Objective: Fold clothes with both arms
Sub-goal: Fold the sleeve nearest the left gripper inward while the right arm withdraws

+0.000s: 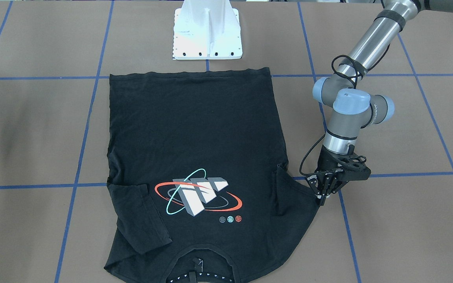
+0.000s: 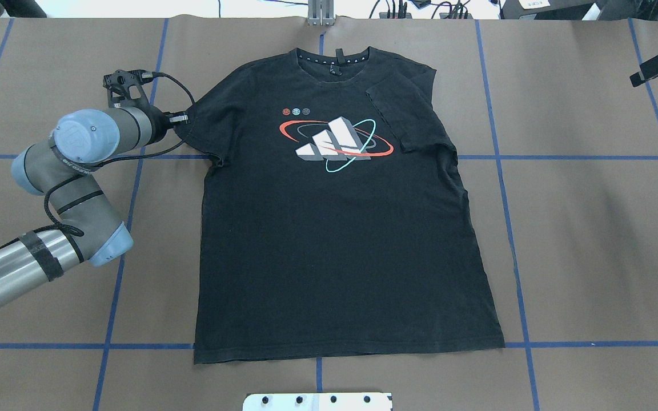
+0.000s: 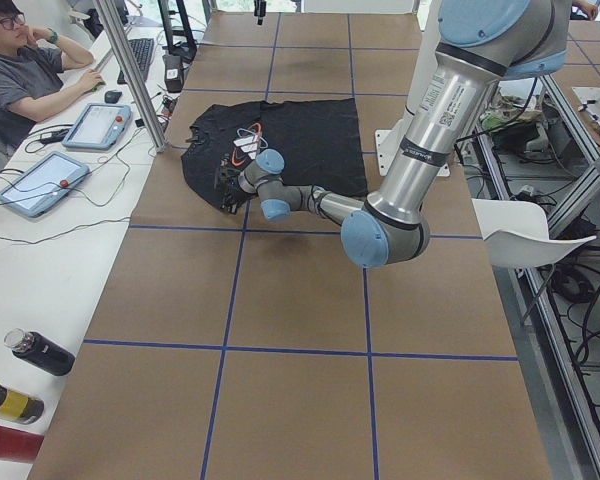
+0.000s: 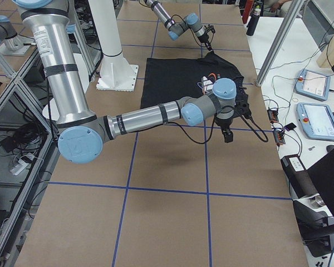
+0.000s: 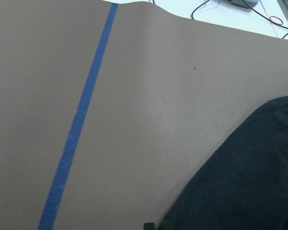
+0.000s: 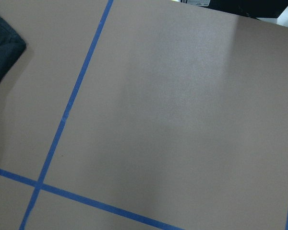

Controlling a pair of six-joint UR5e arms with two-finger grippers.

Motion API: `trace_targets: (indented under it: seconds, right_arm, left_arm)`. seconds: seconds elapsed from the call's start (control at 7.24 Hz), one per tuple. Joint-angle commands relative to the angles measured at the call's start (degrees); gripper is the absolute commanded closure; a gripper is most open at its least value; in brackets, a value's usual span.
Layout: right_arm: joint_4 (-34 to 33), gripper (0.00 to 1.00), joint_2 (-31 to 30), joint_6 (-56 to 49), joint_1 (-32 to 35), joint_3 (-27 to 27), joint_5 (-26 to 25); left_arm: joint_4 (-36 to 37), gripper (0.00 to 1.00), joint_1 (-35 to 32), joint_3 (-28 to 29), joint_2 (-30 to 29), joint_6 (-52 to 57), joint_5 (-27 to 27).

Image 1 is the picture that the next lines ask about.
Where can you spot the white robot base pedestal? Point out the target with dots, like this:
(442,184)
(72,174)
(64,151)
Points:
(207,30)

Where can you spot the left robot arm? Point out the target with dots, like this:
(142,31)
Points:
(352,108)

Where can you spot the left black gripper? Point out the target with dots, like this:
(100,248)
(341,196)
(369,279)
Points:
(326,160)

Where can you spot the black printed t-shirt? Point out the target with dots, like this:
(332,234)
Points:
(198,178)

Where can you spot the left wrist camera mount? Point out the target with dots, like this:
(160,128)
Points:
(354,168)

